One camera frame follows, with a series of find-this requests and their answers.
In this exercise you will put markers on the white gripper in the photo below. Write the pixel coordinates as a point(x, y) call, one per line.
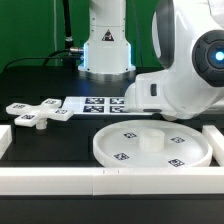
point(146, 94)

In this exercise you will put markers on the white round table top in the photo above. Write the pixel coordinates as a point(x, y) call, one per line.
point(151, 144)

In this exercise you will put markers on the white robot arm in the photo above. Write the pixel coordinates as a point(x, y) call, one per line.
point(188, 40)

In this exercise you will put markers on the white marker sheet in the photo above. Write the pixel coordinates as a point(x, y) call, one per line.
point(97, 105)

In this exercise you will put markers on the white right fence block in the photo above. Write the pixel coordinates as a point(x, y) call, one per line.
point(216, 140)

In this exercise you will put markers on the white fence block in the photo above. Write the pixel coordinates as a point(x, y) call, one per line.
point(216, 140)
point(5, 138)

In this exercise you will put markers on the white cross-shaped table base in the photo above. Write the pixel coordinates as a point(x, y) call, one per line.
point(29, 115)

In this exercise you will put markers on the white left fence block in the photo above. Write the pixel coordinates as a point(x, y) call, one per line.
point(5, 138)

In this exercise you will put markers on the white front fence rail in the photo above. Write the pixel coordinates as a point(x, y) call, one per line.
point(111, 181)

